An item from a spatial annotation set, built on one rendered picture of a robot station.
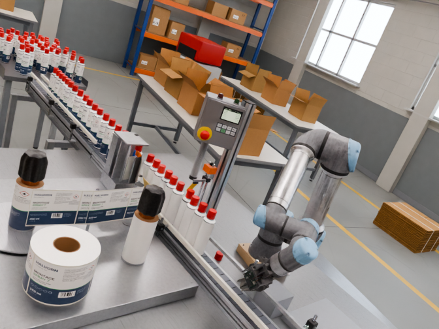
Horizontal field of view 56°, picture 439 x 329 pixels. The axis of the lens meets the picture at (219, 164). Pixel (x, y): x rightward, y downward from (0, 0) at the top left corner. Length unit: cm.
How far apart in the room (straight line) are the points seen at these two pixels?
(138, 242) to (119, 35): 805
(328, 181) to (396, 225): 392
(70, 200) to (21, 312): 43
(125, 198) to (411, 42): 676
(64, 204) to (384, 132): 669
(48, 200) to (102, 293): 37
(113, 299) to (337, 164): 92
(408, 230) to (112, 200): 432
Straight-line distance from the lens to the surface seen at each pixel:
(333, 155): 160
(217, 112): 167
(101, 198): 160
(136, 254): 153
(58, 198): 154
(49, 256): 128
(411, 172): 736
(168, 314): 149
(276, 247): 185
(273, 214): 141
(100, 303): 138
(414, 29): 795
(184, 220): 172
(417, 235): 542
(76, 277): 129
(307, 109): 585
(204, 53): 708
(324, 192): 168
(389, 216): 558
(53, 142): 259
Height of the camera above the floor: 180
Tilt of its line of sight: 20 degrees down
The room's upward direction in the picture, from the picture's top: 20 degrees clockwise
